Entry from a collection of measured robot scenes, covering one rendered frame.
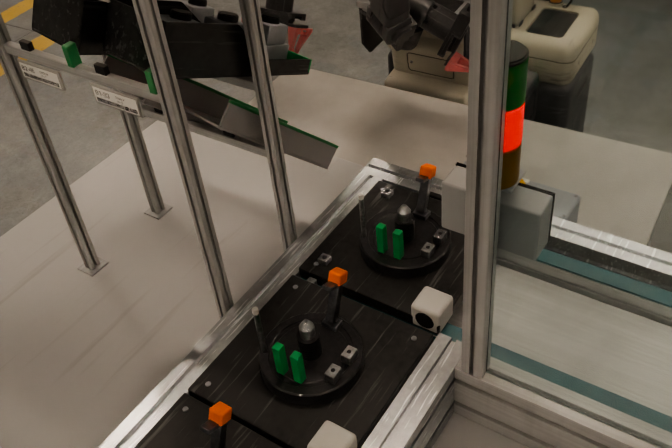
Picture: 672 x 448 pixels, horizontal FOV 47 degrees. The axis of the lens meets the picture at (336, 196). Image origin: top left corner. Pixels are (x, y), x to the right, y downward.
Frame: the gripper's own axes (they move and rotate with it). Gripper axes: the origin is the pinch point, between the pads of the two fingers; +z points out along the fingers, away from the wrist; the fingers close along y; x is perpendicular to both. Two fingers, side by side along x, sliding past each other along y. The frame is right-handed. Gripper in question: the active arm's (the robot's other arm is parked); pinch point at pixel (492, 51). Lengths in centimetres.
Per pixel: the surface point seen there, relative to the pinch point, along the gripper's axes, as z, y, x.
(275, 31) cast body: -28, 3, -44
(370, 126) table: -14.2, -26.2, -4.0
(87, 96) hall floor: -152, -159, 116
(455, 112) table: -0.4, -17.9, 5.3
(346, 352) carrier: 5, -16, -74
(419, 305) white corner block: 11, -13, -62
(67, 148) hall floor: -134, -159, 80
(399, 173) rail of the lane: -2.5, -15.4, -31.2
